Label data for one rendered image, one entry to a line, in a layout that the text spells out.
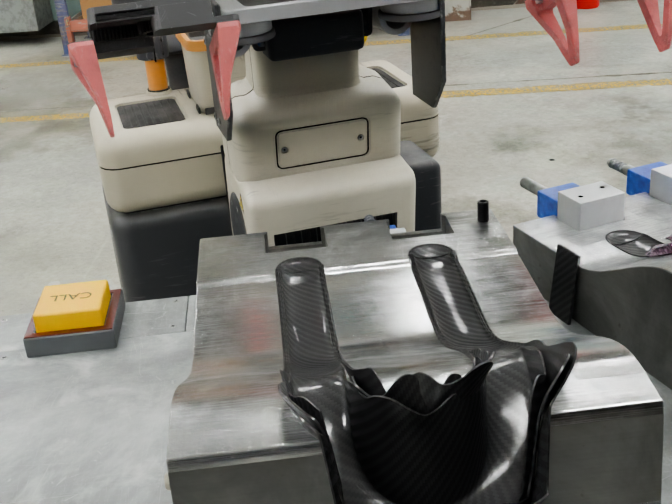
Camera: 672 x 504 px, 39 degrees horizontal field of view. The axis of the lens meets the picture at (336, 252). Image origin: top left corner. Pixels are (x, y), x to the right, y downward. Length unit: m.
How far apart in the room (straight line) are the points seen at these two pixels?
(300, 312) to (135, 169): 0.75
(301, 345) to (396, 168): 0.57
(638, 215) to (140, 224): 0.80
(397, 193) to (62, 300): 0.49
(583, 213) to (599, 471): 0.40
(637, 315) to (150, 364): 0.41
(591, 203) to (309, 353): 0.34
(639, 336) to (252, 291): 0.31
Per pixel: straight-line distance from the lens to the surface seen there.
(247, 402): 0.53
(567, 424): 0.52
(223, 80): 0.82
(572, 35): 0.93
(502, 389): 0.57
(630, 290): 0.79
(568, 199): 0.91
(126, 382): 0.83
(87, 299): 0.89
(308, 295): 0.74
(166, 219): 1.47
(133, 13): 0.82
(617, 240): 0.90
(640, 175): 1.01
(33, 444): 0.78
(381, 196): 1.21
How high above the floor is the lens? 1.23
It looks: 25 degrees down
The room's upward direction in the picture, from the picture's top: 5 degrees counter-clockwise
